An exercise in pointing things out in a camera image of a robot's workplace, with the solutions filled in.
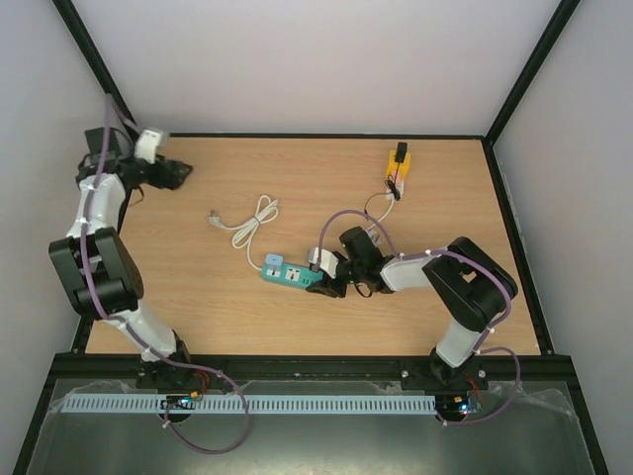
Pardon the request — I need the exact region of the teal power strip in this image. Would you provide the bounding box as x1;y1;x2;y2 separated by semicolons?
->
261;258;322;290

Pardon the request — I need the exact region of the white strip cord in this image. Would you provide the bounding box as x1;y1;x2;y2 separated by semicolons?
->
365;196;397;246

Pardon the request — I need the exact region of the white teal-strip cord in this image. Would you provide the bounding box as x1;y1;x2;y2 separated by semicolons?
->
205;193;280;272

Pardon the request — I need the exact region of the white power strip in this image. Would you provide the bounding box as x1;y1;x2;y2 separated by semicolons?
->
385;179;405;202

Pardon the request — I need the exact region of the light blue charger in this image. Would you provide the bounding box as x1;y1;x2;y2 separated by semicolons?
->
265;253;283;270

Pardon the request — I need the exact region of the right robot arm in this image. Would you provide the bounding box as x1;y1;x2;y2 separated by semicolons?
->
307;227;518;388

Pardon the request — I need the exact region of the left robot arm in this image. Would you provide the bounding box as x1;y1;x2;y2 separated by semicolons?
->
48;128;194;391

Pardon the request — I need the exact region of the black plug adapter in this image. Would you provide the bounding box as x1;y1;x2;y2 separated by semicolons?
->
395;142;408;163

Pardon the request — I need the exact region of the yellow cube adapter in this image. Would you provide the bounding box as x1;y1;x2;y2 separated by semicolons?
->
385;149;411;183

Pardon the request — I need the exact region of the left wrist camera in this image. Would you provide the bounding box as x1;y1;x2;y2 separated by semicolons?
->
134;128;169;164

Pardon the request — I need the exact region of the thin black cable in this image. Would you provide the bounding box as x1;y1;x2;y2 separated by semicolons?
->
361;160;403;215

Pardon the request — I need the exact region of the light blue cable duct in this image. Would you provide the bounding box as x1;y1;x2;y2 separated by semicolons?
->
60;394;436;416

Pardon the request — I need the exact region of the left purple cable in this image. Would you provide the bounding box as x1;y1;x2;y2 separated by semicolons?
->
78;94;251;456

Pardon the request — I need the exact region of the black frame rail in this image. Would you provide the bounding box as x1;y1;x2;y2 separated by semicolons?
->
48;353;575;389

